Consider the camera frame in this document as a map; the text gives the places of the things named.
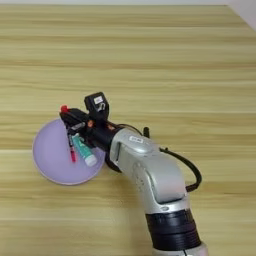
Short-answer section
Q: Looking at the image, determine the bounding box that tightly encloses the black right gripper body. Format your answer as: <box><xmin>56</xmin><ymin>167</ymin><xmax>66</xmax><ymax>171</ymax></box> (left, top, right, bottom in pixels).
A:
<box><xmin>78</xmin><ymin>113</ymin><xmax>118</xmax><ymax>152</ymax></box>

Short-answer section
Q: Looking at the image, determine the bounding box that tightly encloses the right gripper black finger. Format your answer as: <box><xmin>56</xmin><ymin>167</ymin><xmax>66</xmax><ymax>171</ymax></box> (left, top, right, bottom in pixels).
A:
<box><xmin>59</xmin><ymin>107</ymin><xmax>90</xmax><ymax>125</ymax></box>
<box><xmin>65</xmin><ymin>121</ymin><xmax>88</xmax><ymax>135</ymax></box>

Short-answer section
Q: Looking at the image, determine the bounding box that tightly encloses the red capped pen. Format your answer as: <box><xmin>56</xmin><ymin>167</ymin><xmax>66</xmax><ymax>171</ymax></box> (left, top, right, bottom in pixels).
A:
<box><xmin>60</xmin><ymin>104</ymin><xmax>78</xmax><ymax>164</ymax></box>

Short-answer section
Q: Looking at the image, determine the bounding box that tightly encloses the white green glue stick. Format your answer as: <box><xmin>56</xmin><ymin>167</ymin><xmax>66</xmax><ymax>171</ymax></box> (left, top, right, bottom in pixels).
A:
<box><xmin>71</xmin><ymin>133</ymin><xmax>98</xmax><ymax>168</ymax></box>

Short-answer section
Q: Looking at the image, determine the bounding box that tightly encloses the purple round plate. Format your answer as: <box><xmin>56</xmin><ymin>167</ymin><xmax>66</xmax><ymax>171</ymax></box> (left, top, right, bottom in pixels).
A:
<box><xmin>32</xmin><ymin>118</ymin><xmax>107</xmax><ymax>186</ymax></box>

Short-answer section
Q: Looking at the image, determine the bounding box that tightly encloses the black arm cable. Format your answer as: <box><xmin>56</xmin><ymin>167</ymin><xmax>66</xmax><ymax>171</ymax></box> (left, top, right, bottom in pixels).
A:
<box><xmin>159</xmin><ymin>146</ymin><xmax>203</xmax><ymax>193</ymax></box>

